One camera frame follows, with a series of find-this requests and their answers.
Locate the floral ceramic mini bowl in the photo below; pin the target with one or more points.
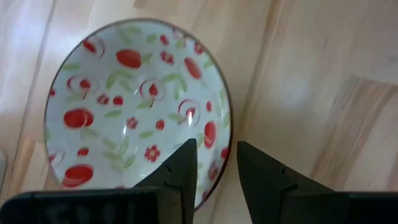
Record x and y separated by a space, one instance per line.
124 93

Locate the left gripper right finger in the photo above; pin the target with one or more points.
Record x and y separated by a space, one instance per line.
267 186

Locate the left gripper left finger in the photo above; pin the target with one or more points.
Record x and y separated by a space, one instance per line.
178 180

